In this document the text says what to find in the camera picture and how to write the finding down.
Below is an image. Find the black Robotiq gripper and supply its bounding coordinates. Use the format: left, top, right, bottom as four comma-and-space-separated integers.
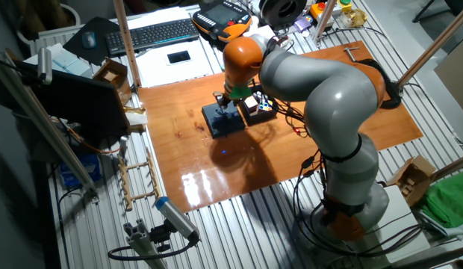
214, 90, 236, 115

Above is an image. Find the blue gift box lid ribbon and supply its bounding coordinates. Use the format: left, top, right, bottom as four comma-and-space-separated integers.
201, 101, 246, 140

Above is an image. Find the dark blue gift box base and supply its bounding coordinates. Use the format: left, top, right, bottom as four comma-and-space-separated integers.
237, 91, 280, 127

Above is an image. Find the pale pink gift box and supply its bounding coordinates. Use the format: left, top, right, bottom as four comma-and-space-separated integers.
243, 25, 281, 41

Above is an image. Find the small open cardboard box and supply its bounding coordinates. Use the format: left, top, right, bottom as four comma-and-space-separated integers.
92, 58, 133, 106

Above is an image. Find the orange emergency stop button box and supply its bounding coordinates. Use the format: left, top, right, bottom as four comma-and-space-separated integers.
309, 1, 328, 20

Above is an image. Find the white light blue box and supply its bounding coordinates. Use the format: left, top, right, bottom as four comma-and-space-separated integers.
23, 42, 94, 80

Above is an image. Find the cardboard box with inserts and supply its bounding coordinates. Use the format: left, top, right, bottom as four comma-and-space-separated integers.
387, 155, 438, 208

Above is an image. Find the small Rubik's cube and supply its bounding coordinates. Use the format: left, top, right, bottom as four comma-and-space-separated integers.
256, 99, 274, 114

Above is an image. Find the glossy wooden board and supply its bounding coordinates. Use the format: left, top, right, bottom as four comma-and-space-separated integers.
137, 40, 424, 214

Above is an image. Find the white smartphone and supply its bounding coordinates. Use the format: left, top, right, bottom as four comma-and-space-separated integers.
164, 49, 193, 67

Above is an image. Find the large white paper sheet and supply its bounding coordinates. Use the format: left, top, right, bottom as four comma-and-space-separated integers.
135, 39, 214, 89

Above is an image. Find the white tissue gold foil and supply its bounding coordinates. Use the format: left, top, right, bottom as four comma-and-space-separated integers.
122, 105, 149, 129

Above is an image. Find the black orange teach pendant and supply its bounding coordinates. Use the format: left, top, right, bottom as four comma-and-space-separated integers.
191, 0, 253, 43

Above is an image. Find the small white bottle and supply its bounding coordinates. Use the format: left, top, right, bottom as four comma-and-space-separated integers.
248, 14, 261, 35

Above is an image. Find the black computer keyboard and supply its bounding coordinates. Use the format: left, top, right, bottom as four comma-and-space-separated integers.
105, 17, 201, 58

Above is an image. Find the black filament spool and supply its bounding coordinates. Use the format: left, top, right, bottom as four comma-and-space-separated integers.
259, 0, 309, 28

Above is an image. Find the wooden ladder rack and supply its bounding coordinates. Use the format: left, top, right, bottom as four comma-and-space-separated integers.
116, 146, 161, 212

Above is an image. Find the small purple object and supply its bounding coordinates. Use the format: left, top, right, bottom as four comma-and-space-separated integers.
293, 14, 314, 34

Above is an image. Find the black flat monitor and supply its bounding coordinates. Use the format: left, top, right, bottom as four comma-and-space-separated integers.
13, 59, 132, 145

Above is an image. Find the black mouse pad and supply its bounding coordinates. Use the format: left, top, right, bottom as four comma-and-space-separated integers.
62, 16, 121, 67

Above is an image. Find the grey computer mouse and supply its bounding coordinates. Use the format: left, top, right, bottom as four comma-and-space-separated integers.
81, 31, 98, 50

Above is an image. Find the blue plastic package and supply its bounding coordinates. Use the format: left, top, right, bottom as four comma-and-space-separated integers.
59, 152, 103, 190

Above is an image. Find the aluminium profile stand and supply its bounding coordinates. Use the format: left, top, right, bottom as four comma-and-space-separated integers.
122, 218, 169, 269

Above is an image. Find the long aluminium bar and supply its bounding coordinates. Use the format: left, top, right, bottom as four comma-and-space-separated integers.
0, 50, 101, 205

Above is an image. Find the white ribbed panel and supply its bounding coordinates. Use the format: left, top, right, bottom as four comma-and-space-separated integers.
29, 24, 87, 57

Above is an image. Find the beige flat panel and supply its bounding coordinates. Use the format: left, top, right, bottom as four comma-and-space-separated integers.
433, 43, 463, 121

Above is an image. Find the green cloth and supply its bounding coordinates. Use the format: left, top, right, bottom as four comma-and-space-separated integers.
417, 170, 463, 229

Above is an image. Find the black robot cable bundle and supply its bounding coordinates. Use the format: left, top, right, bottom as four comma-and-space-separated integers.
268, 35, 426, 257

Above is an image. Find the wooden frame post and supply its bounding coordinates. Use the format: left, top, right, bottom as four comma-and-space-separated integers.
397, 1, 463, 89
312, 0, 339, 48
112, 0, 143, 89
429, 152, 463, 183

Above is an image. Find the silver camera blue end cap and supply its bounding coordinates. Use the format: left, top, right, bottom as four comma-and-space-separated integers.
154, 196, 202, 243

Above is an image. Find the thin orange cable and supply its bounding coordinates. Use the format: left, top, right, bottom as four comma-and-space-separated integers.
54, 117, 121, 155

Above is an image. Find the black camera clamp mount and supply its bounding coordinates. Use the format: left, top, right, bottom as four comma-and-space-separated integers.
148, 219, 177, 253

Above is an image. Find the black camera cable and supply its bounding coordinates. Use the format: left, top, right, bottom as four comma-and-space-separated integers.
107, 233, 201, 262

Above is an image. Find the silver depth camera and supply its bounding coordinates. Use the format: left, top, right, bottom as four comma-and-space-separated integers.
37, 46, 54, 86

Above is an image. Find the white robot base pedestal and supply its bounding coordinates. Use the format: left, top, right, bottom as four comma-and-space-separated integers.
293, 185, 432, 269

